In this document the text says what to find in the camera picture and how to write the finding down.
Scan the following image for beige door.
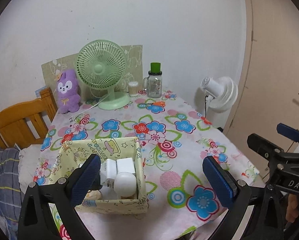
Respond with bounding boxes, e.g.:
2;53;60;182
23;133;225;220
224;0;299;156

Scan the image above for glass mason jar mug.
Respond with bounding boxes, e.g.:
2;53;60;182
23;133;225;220
143;71;162;98

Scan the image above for yellow patterned storage box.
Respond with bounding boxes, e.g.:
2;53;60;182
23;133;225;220
49;137;148;215

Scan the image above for green desk fan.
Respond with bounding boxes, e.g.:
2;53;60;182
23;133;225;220
76;40;130;110

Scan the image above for white square charger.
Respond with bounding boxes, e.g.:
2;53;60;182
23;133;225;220
116;158;136;175

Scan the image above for blue plaid bedding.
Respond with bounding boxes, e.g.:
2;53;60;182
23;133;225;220
0;148;24;239

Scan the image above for wooden chair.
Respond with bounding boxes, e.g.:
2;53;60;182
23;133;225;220
0;87;57;149

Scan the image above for white oval earbud case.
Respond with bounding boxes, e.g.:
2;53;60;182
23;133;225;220
114;172;137;197

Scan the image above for person's right hand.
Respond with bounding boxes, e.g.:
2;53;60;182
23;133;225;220
286;194;299;223

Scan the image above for white standing fan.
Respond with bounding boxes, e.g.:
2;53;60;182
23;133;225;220
200;76;238;113

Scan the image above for round cream compact mirror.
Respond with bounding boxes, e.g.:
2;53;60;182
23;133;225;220
85;190;102;200

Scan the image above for white 45W charger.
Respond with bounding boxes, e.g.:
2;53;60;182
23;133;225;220
100;159;117;188

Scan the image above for floral tablecloth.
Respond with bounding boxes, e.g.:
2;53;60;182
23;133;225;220
20;90;259;239

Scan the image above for orange handled scissors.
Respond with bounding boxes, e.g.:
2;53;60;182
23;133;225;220
146;101;166;107

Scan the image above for cotton swab container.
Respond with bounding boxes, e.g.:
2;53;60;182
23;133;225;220
128;81;139;97

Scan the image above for green cup on jar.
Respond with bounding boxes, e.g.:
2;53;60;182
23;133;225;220
150;62;161;73

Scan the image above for purple plush bunny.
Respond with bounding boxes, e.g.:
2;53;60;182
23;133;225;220
57;69;81;114

